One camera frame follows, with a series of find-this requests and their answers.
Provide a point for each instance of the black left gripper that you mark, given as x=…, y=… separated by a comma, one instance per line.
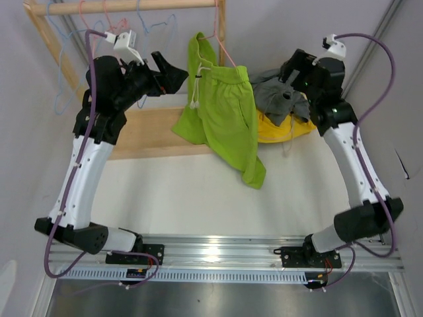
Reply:
x=168, y=80

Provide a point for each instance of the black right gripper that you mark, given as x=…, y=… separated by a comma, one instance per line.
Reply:
x=301, y=61

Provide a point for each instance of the light grey shorts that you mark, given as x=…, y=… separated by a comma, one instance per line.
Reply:
x=276, y=99

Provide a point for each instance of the blue hanger of grey shorts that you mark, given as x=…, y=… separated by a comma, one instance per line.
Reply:
x=167, y=27

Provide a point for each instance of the pink hanger of green shorts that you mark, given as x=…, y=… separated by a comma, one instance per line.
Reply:
x=219, y=33

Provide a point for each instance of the lime green shorts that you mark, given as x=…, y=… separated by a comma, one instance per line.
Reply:
x=221, y=112

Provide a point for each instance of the yellow shorts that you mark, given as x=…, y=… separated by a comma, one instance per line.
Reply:
x=291, y=128

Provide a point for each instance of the pink hanger of olive shorts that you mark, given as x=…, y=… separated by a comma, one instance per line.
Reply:
x=117, y=28

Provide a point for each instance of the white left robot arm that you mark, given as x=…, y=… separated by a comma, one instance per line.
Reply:
x=69, y=222

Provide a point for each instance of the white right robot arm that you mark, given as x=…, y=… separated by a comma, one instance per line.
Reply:
x=372, y=209

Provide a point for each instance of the wooden clothes rack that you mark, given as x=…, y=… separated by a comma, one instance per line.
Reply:
x=148, y=132

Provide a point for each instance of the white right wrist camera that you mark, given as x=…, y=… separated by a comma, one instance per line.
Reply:
x=334, y=49

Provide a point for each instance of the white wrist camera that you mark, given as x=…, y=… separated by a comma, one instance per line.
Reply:
x=124, y=46
x=334, y=49

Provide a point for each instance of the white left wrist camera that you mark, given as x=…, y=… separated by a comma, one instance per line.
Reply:
x=124, y=46

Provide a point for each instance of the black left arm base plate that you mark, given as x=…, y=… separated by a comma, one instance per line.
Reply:
x=156, y=250

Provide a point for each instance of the aluminium mounting rail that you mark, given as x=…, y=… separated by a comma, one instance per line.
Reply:
x=229, y=253

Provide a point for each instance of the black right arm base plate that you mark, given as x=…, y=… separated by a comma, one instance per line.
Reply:
x=305, y=257

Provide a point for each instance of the slotted white cable duct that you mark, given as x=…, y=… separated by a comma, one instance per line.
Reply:
x=188, y=275

